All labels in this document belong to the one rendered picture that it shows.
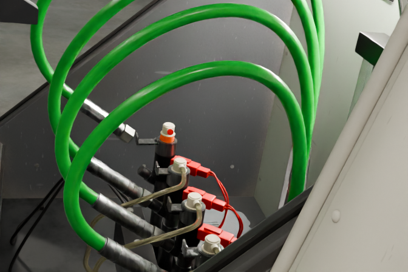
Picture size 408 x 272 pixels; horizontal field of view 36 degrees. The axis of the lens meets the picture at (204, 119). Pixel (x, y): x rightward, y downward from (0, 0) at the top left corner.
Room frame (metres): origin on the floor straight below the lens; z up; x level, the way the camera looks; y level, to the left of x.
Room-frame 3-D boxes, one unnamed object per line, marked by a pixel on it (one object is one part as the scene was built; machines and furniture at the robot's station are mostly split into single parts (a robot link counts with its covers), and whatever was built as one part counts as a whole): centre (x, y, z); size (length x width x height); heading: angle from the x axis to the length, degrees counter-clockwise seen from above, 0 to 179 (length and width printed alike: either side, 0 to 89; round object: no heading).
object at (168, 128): (0.76, 0.04, 1.13); 0.02 x 0.02 x 0.03
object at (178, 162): (0.68, 0.02, 1.12); 0.02 x 0.02 x 0.03
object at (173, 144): (0.76, 0.06, 1.01); 0.05 x 0.03 x 0.21; 108
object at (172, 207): (0.61, 0.01, 1.12); 0.03 x 0.02 x 0.01; 108
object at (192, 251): (0.53, -0.01, 1.12); 0.03 x 0.02 x 0.01; 108
